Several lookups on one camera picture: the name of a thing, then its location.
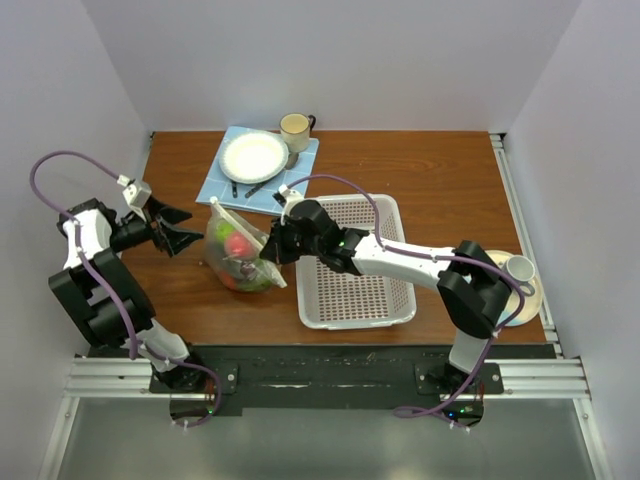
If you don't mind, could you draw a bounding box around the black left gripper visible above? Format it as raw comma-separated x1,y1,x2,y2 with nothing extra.
108,195,203,256

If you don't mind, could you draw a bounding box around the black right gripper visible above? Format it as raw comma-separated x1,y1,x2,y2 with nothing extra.
260,216,323,266

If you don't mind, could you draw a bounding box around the clear polka dot zip bag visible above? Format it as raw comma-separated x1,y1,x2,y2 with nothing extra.
204,196,287,293

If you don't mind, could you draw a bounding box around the pink fake peach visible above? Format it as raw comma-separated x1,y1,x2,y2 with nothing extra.
224,231,254,259

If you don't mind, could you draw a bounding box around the green fake apple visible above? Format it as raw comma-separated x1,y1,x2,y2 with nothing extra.
213,220,236,246

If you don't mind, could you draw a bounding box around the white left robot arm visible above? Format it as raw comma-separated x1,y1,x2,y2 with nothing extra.
48,197,207,392

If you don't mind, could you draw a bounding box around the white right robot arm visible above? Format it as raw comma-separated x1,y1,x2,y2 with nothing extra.
260,190,525,393

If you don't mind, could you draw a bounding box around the purple fake fruit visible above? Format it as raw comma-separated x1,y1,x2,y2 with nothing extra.
239,259,263,282

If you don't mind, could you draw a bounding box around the dark green fake vegetable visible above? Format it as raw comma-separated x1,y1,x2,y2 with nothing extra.
235,277,272,293

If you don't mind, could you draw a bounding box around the white plastic basket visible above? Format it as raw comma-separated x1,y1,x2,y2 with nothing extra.
295,194,417,330

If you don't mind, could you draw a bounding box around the white round plate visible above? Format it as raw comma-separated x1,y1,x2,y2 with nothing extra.
219,131,289,185

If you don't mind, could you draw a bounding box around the beige mug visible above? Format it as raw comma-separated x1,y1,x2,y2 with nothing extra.
279,113,316,153

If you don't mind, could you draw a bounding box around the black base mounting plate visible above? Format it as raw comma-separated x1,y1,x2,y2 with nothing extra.
150,345,504,422

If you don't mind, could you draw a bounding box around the grey teacup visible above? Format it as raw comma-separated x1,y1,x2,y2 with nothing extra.
502,255,536,297

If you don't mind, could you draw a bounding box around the blue beige saucer plate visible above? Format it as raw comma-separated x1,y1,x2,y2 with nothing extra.
487,250,544,327

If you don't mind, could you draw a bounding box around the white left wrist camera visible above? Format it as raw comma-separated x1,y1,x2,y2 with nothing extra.
117,175,152,211

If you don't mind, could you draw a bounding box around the black handled spoon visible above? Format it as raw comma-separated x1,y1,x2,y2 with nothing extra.
244,153,299,198

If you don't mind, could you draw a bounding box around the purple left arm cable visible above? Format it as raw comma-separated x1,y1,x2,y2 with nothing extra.
29,149,227,429

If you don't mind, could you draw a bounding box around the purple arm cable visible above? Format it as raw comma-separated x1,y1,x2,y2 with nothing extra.
285,174,531,419
29,149,227,429

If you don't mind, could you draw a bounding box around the aluminium frame rail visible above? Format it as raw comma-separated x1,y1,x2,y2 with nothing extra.
63,358,591,400

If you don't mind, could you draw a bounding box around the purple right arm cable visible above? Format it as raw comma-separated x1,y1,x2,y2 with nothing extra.
285,174,531,419

